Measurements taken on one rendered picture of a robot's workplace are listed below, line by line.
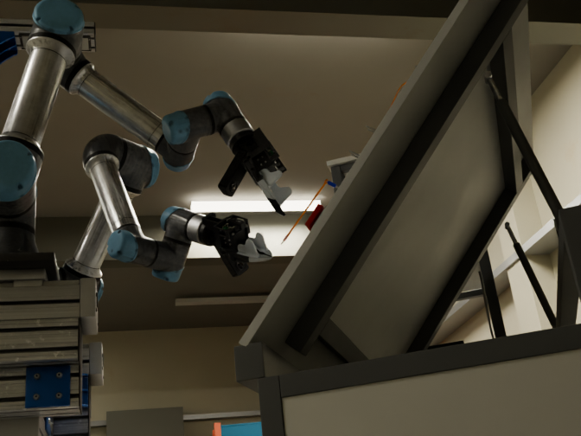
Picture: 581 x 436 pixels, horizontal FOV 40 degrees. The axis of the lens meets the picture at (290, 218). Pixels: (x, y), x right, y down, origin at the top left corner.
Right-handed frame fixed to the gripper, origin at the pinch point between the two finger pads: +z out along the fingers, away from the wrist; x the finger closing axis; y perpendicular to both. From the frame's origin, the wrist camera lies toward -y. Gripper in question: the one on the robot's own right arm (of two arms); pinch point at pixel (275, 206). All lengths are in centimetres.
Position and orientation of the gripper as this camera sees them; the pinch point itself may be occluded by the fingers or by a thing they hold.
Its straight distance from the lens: 181.2
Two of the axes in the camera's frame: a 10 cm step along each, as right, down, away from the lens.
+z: 4.8, 7.2, -4.9
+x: 2.5, 4.3, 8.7
